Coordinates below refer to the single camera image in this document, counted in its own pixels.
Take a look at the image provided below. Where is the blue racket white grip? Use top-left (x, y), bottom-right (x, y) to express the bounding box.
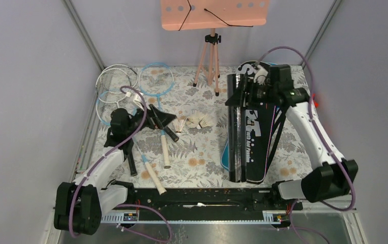
top-left (137, 63), bottom-right (178, 169)

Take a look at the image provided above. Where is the white shuttlecock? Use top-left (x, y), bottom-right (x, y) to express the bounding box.
top-left (185, 111), bottom-right (204, 129)
top-left (196, 114), bottom-right (214, 129)
top-left (172, 118), bottom-right (186, 135)

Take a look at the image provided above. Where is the floral table mat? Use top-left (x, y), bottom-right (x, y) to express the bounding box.
top-left (89, 65), bottom-right (316, 189)

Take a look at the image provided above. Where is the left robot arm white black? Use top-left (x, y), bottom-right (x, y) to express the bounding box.
top-left (53, 104), bottom-right (176, 237)

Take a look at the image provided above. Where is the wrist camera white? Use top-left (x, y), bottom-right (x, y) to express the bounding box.
top-left (126, 91), bottom-right (144, 110)
top-left (253, 65), bottom-right (268, 85)

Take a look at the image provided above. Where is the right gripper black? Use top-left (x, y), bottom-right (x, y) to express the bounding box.
top-left (225, 76), bottom-right (277, 111)

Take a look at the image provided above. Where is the white racket rear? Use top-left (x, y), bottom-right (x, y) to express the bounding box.
top-left (101, 64), bottom-right (139, 177)

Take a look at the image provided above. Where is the black shuttlecock tube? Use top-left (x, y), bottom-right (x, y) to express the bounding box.
top-left (226, 73), bottom-right (248, 183)

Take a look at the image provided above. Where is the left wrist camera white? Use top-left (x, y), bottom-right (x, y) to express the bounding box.
top-left (126, 91), bottom-right (144, 110)

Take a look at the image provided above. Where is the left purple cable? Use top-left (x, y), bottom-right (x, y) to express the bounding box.
top-left (68, 85), bottom-right (175, 244)

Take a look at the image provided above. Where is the black sport racket bag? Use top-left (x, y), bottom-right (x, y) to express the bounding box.
top-left (235, 61), bottom-right (282, 185)

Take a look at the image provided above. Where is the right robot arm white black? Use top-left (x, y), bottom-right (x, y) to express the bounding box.
top-left (225, 65), bottom-right (359, 209)

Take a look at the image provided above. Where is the blue racket lower left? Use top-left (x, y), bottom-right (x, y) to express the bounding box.
top-left (96, 90), bottom-right (167, 196)

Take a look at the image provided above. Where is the blue racket bag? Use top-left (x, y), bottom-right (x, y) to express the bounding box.
top-left (221, 60), bottom-right (277, 171)

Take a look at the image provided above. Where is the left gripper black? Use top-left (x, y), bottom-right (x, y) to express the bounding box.
top-left (126, 103), bottom-right (176, 137)

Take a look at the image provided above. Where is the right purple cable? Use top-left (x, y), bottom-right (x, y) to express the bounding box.
top-left (254, 46), bottom-right (357, 244)

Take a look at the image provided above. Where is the purple cable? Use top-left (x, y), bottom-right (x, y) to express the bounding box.
top-left (254, 46), bottom-right (357, 244)
top-left (68, 85), bottom-right (175, 244)

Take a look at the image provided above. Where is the white racket black grip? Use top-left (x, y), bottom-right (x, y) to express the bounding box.
top-left (96, 63), bottom-right (175, 126)

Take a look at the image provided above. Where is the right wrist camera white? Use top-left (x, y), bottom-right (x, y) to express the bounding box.
top-left (253, 65), bottom-right (268, 85)

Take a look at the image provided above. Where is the pink music stand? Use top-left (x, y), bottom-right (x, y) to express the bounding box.
top-left (160, 0), bottom-right (270, 96)

